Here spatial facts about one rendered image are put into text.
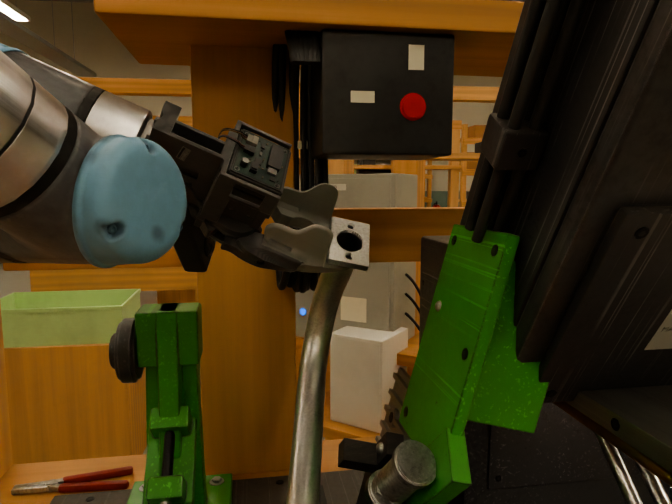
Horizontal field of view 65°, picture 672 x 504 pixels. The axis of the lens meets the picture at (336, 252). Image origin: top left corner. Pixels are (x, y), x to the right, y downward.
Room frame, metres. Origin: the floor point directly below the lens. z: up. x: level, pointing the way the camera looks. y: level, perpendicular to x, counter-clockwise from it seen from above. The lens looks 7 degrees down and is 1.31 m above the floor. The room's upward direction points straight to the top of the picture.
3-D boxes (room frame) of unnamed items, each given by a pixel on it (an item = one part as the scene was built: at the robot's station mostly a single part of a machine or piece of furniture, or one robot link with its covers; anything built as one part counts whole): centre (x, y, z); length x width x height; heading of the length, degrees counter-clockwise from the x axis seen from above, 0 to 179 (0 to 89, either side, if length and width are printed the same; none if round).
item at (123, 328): (0.60, 0.25, 1.12); 0.07 x 0.03 x 0.08; 9
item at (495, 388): (0.48, -0.14, 1.17); 0.13 x 0.12 x 0.20; 99
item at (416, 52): (0.74, -0.06, 1.42); 0.17 x 0.12 x 0.15; 99
